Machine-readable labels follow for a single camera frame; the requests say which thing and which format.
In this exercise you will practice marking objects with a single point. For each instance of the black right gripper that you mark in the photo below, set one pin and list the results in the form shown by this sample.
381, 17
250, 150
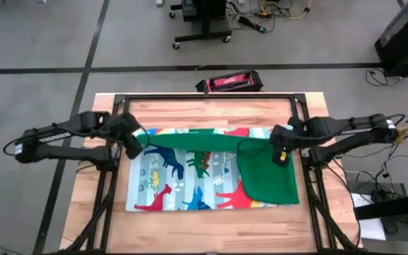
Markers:
282, 140

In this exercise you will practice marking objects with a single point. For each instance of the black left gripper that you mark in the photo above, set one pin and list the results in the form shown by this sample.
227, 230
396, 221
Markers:
129, 124

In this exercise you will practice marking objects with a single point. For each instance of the green dinosaur print towel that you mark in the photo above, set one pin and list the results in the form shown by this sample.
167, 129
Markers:
190, 177

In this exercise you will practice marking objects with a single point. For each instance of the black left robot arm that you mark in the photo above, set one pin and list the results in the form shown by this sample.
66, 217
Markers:
69, 154

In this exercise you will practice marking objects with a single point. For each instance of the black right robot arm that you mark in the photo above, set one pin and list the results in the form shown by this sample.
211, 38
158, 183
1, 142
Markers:
349, 127

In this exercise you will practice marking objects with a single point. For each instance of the red and black tool case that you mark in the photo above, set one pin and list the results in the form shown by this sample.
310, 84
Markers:
230, 82

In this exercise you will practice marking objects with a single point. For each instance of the grey floor box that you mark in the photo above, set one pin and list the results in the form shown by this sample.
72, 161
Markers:
358, 178

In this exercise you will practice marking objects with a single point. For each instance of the black power adapter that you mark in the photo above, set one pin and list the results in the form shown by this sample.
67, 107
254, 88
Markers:
380, 195

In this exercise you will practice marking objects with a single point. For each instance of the black power strip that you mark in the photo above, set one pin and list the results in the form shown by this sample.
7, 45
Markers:
250, 24

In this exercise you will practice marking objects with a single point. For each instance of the yellow connector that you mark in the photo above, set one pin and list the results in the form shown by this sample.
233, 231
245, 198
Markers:
402, 132

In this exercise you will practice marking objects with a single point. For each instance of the black rolling stand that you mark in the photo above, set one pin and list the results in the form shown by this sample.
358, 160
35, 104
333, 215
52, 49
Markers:
207, 31

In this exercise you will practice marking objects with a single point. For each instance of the small white box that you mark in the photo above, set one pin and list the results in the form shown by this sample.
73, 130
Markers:
159, 3

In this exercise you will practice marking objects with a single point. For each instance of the white paper sheet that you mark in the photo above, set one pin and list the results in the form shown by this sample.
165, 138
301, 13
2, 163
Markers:
374, 230

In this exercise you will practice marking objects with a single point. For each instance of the black equipment cabinet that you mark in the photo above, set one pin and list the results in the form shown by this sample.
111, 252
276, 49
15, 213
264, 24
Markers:
402, 39

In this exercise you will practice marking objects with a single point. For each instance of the black metal table frame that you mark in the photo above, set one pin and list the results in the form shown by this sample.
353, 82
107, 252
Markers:
172, 96

